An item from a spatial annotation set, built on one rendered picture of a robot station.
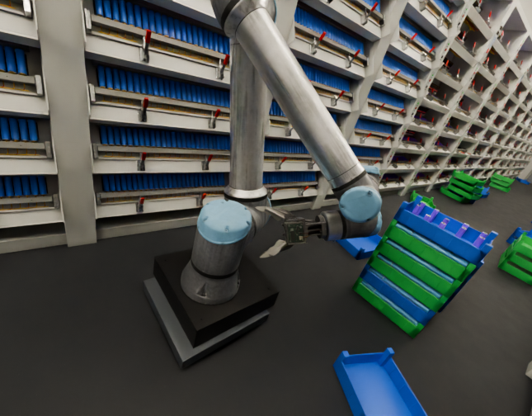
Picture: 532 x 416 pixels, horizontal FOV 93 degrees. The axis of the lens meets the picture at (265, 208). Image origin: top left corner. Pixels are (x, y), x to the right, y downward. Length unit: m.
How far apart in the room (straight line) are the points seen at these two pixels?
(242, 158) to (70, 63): 0.54
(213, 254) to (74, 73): 0.66
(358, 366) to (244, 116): 0.89
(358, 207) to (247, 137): 0.38
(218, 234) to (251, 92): 0.40
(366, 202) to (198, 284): 0.52
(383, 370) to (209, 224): 0.78
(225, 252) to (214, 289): 0.13
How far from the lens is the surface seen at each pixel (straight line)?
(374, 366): 1.10
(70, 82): 0.99
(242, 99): 0.78
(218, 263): 0.74
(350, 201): 0.60
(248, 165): 0.80
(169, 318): 0.89
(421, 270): 1.17
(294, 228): 0.72
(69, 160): 1.06
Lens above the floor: 0.78
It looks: 28 degrees down
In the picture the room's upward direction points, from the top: 17 degrees clockwise
